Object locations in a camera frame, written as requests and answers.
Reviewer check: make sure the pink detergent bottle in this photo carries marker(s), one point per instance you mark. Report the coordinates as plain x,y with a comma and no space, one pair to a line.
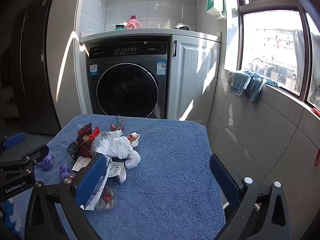
134,23

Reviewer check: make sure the green white hanging pack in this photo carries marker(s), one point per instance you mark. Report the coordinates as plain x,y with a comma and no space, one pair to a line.
215,1

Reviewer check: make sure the blue towel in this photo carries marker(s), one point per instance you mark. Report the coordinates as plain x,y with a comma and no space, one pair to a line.
252,85

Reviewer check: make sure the clear dotted plastic bag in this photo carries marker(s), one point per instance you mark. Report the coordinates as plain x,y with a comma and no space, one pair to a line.
101,140

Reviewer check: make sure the white countertop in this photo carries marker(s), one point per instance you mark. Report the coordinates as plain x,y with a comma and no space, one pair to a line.
150,32

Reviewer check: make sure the grey hanging cloth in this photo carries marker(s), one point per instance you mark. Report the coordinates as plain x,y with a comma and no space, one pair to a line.
315,90

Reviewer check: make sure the white cabinet door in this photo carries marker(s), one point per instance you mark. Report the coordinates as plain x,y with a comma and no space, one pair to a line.
192,80

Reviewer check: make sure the blue terry towel mat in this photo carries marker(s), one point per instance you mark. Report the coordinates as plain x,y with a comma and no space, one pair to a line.
170,160

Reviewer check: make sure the clear red wrapper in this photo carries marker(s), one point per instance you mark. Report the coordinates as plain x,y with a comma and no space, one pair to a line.
107,198

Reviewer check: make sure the white paper card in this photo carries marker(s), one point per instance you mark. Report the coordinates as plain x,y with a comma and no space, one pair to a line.
81,163

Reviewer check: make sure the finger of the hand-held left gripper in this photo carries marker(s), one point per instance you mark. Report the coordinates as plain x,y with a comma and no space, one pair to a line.
35,153
15,139

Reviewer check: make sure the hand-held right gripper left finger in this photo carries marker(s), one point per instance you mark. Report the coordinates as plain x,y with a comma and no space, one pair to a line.
91,177

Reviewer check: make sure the dark tall cabinet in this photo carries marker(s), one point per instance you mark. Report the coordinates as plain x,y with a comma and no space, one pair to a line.
37,67

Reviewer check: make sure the white red-stained wrapper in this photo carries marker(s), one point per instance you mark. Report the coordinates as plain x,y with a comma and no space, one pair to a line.
133,137

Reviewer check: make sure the black wrapper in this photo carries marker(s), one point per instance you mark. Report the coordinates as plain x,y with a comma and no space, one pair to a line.
72,150

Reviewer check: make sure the person's left hand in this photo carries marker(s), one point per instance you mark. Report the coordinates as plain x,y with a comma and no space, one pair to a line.
11,217

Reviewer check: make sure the grey foil wrapper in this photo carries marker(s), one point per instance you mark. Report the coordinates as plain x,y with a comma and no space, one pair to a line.
119,123

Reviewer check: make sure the white paper wrapper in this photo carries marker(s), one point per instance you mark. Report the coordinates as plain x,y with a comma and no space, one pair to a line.
117,168

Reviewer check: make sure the teal jar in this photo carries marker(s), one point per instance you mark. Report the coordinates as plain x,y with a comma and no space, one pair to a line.
120,26

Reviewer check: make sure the purple wrapper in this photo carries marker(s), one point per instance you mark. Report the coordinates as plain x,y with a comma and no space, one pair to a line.
47,161
63,170

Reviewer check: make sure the dark grey washing machine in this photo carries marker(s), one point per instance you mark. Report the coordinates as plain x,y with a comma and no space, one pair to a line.
127,90

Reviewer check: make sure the red brown snack wrapper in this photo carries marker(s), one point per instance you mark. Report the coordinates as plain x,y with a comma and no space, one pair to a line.
85,137

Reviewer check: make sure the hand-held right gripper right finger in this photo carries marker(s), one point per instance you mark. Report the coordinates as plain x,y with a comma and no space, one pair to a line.
222,176

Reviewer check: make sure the dark window frame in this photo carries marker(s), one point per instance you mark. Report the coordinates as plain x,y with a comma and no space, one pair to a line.
272,8

